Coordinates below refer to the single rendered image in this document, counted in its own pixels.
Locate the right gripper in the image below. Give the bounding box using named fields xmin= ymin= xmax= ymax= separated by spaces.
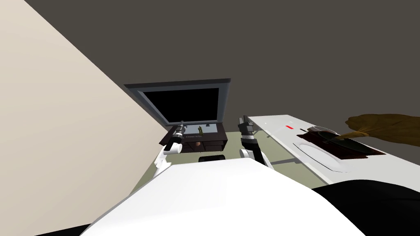
xmin=238 ymin=115 xmax=255 ymax=140

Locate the dark brown place mat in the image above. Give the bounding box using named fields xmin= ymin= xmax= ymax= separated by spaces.
xmin=297 ymin=129 xmax=386 ymax=161

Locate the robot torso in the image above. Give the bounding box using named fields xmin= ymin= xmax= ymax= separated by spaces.
xmin=80 ymin=154 xmax=365 ymax=236

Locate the white table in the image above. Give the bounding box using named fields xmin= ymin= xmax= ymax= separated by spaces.
xmin=247 ymin=114 xmax=420 ymax=194

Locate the white oval tray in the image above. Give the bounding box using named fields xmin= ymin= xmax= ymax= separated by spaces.
xmin=292 ymin=141 xmax=354 ymax=173

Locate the grey framed television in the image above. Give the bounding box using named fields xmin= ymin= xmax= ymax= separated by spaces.
xmin=123 ymin=78 xmax=232 ymax=127

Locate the brown leafy plant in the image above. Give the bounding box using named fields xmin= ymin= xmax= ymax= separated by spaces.
xmin=337 ymin=113 xmax=420 ymax=148

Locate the dark brown television stand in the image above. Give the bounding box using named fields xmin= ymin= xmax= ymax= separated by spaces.
xmin=159 ymin=123 xmax=228 ymax=154

